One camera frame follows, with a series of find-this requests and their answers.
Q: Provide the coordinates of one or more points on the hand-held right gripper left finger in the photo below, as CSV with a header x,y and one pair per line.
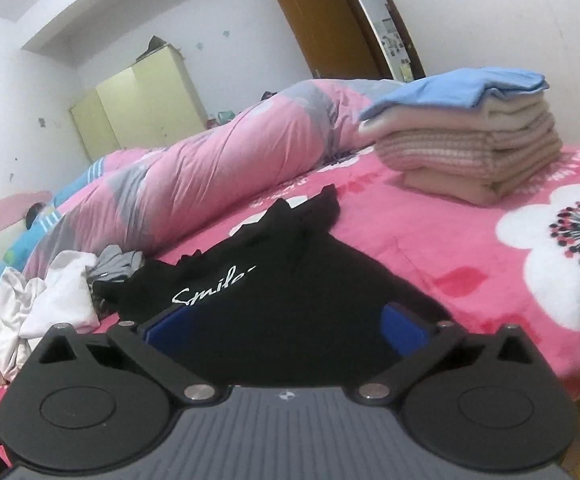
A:
x,y
169,332

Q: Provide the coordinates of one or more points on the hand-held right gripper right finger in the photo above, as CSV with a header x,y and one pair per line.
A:
x,y
402,330

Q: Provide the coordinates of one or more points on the grey garment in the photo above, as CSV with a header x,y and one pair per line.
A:
x,y
117,262

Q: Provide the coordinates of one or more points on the black t-shirt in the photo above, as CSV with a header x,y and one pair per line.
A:
x,y
290,270

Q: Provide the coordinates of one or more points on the pink floral bed sheet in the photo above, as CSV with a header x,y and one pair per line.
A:
x,y
470,245

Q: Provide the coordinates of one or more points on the white garment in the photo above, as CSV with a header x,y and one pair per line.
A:
x,y
44,300

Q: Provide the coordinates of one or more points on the beige folded blanket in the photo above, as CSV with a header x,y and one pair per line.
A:
x,y
475,182

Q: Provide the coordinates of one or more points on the pink grey rolled duvet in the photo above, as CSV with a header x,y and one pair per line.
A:
x,y
209,170

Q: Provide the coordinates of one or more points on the clutter on dresser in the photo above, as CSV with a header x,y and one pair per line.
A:
x,y
223,117

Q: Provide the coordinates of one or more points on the cream folded blanket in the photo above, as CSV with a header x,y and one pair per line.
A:
x,y
470,115

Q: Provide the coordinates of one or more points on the pale yellow wardrobe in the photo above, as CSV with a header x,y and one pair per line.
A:
x,y
139,105

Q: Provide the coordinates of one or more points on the blue folded cloth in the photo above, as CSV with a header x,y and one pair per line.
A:
x,y
450,87

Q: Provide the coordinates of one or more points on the white fridge with stickers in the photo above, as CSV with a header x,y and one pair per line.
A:
x,y
397,45

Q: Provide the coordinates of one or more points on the dark item on wardrobe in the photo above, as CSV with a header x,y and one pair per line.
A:
x,y
152,46

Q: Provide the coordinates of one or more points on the brown wooden door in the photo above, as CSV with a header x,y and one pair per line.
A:
x,y
325,25

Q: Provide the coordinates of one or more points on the dark door frame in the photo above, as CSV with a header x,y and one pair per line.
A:
x,y
370,20

